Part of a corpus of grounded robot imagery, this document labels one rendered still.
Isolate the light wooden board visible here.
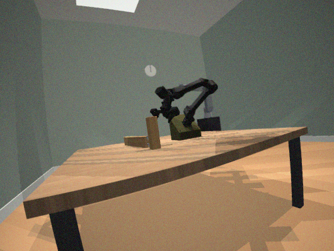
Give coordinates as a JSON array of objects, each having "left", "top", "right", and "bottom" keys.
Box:
[{"left": 124, "top": 136, "right": 149, "bottom": 148}]

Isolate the wooden headboard post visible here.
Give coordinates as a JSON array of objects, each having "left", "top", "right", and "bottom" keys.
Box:
[{"left": 146, "top": 116, "right": 161, "bottom": 150}]

